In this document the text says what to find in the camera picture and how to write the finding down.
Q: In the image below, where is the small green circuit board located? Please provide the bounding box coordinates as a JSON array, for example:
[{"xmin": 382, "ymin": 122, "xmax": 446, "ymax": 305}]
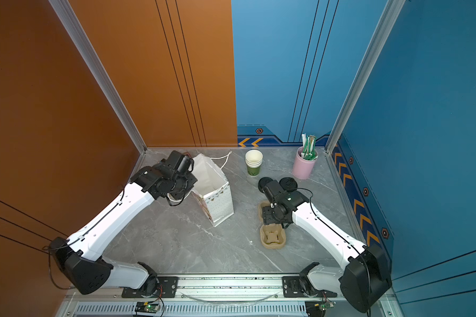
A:
[{"xmin": 134, "ymin": 301, "xmax": 162, "ymax": 315}]

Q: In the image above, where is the cartoon animal paper gift bag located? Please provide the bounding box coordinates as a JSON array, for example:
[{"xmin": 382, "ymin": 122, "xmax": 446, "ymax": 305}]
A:
[{"xmin": 192, "ymin": 151, "xmax": 234, "ymax": 227}]

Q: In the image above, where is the bundle of wrapped straws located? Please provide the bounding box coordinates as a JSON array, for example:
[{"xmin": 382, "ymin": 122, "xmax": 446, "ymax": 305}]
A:
[{"xmin": 301, "ymin": 133, "xmax": 317, "ymax": 161}]

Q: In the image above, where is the stack of pulp cup carriers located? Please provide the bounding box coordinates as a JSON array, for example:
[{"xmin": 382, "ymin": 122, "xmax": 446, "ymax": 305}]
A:
[{"xmin": 258, "ymin": 201, "xmax": 287, "ymax": 250}]

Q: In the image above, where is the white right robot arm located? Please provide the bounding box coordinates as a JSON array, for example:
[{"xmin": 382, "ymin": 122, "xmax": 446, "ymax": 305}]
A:
[{"xmin": 258, "ymin": 177, "xmax": 392, "ymax": 314}]

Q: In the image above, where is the stack of black cup lids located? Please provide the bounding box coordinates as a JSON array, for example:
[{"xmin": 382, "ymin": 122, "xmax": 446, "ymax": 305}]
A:
[{"xmin": 258, "ymin": 177, "xmax": 273, "ymax": 193}]

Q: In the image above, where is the pink straw holder cup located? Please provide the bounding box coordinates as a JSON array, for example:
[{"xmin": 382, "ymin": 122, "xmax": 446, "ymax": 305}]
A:
[{"xmin": 292, "ymin": 147, "xmax": 318, "ymax": 180}]

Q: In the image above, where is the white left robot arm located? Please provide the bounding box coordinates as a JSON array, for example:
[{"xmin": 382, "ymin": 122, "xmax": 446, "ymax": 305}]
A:
[{"xmin": 46, "ymin": 151, "xmax": 197, "ymax": 298}]

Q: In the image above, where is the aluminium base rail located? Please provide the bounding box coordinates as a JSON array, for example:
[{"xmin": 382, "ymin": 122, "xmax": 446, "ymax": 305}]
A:
[{"xmin": 57, "ymin": 272, "xmax": 393, "ymax": 317}]

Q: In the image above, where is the stack of green paper cups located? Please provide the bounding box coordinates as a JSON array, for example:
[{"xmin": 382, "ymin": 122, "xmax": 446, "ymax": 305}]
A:
[{"xmin": 245, "ymin": 149, "xmax": 263, "ymax": 176}]

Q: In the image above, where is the black plastic cup lid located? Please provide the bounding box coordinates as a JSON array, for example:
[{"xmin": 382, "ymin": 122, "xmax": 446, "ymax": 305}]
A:
[{"xmin": 279, "ymin": 177, "xmax": 298, "ymax": 192}]

